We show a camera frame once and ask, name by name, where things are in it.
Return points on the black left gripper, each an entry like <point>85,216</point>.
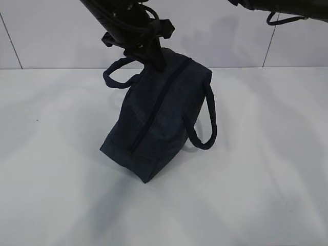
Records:
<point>144,45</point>

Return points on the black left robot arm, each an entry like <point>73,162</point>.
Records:
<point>134,27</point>

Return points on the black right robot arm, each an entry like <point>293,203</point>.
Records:
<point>307,8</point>

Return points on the dark navy lunch bag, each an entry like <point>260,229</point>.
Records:
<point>160,112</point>

